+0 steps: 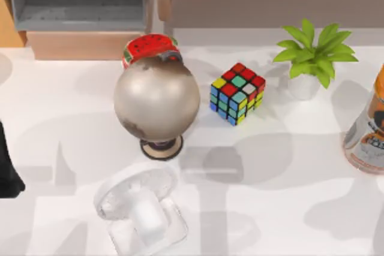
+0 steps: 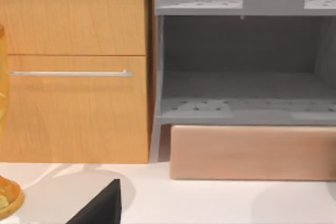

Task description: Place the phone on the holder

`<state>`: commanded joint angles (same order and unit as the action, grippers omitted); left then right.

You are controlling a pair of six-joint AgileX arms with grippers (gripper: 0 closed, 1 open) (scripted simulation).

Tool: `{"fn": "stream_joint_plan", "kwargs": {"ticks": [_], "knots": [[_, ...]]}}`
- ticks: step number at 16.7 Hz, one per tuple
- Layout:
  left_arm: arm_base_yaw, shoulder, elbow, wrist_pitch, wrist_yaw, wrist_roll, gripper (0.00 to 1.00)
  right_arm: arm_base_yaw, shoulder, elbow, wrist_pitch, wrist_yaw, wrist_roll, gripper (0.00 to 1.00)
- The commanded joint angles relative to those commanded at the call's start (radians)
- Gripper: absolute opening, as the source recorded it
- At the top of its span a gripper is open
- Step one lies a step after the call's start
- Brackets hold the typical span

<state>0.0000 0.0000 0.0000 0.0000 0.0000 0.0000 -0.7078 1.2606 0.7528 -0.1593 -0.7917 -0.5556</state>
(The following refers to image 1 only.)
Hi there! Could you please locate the grey globe on stand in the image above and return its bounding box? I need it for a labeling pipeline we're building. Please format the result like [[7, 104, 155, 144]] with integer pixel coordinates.
[[113, 52, 201, 161]]

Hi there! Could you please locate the multicoloured puzzle cube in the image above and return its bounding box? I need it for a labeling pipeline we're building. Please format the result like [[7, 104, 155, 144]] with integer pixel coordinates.
[[209, 62, 266, 127]]

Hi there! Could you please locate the watermelon slice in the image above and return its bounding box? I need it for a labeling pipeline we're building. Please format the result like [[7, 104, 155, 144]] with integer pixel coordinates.
[[121, 34, 180, 70]]

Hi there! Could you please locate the white desk fan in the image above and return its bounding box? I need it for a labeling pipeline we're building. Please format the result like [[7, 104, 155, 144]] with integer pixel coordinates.
[[93, 164, 189, 252]]

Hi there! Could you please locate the pale wooden drawer front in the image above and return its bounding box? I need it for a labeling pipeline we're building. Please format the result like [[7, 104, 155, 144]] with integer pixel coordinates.
[[26, 30, 151, 61]]

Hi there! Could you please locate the green plant in white pot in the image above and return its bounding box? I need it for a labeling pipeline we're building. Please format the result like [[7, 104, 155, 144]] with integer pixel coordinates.
[[272, 17, 359, 101]]

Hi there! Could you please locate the orange and grey bottle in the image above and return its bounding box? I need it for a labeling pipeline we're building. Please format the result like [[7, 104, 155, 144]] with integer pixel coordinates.
[[341, 63, 384, 175]]

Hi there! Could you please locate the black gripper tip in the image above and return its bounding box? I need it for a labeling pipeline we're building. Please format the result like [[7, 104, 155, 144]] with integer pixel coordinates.
[[0, 121, 26, 199]]

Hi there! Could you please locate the wooden cupboard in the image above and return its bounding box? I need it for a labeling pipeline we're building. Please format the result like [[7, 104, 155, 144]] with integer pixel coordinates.
[[0, 0, 28, 49]]

